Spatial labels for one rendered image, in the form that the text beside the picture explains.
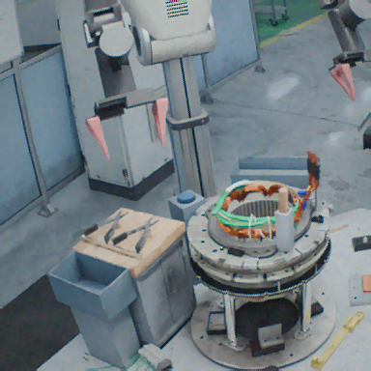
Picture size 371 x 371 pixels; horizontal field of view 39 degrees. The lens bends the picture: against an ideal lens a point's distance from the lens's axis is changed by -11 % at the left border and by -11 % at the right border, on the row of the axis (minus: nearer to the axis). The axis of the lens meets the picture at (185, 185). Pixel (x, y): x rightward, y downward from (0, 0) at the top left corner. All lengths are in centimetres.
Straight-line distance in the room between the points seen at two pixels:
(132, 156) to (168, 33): 214
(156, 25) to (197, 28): 11
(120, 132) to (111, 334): 232
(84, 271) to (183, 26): 67
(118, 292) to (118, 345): 16
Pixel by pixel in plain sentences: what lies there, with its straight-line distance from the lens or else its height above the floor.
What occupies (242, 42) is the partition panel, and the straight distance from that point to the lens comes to 556.
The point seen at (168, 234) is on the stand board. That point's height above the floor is 106.
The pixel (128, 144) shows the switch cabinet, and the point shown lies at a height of 39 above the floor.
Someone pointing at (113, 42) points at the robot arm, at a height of 157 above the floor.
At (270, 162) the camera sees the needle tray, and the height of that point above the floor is 105.
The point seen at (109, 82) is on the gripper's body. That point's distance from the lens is 96.
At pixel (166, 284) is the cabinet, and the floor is 94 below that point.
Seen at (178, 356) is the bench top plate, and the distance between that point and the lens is 137.
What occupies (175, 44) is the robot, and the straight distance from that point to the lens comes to 148.
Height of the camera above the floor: 176
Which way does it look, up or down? 28 degrees down
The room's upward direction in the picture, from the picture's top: 9 degrees counter-clockwise
